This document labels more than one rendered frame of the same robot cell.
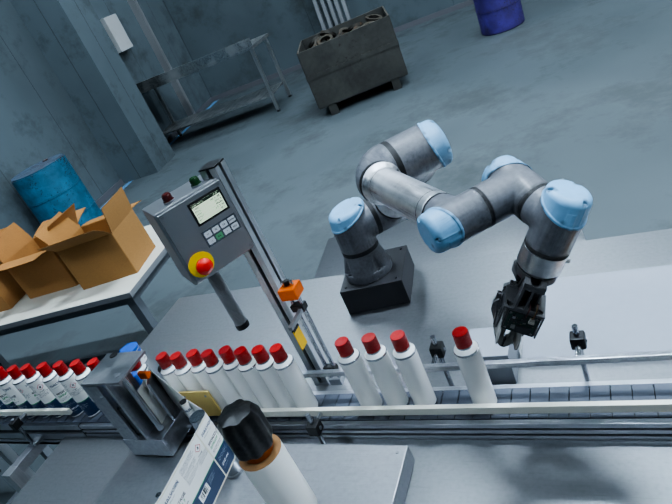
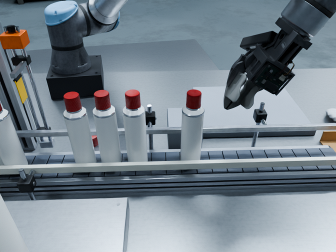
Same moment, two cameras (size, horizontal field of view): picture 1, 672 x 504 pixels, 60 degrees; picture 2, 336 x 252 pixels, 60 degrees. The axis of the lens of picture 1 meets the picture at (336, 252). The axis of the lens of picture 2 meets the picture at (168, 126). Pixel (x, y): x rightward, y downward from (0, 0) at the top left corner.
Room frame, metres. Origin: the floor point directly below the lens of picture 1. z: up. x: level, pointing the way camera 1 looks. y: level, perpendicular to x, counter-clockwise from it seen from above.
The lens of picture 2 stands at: (0.47, 0.20, 1.40)
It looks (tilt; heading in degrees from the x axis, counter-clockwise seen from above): 36 degrees down; 327
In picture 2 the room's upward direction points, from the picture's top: straight up
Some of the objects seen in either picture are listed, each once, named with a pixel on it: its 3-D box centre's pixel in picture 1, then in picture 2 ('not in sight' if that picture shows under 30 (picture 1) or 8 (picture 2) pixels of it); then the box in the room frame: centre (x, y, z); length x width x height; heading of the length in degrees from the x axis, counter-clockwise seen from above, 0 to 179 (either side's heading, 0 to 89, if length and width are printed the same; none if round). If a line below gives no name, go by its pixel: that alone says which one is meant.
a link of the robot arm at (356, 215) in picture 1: (353, 224); (65, 22); (1.57, -0.08, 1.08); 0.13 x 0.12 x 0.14; 99
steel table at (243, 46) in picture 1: (210, 91); not in sight; (9.15, 0.72, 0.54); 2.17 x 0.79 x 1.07; 68
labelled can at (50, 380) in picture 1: (60, 389); not in sight; (1.58, 0.95, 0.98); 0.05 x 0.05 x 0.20
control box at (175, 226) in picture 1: (200, 228); not in sight; (1.26, 0.26, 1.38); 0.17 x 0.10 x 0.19; 114
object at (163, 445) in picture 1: (141, 402); not in sight; (1.27, 0.62, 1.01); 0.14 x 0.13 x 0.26; 59
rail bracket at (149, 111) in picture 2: (441, 369); (150, 135); (1.02, -0.11, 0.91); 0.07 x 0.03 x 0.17; 149
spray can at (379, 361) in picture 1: (383, 371); (107, 130); (1.02, 0.01, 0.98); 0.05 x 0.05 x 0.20
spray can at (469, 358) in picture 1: (473, 368); (191, 130); (0.91, -0.16, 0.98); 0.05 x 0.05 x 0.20
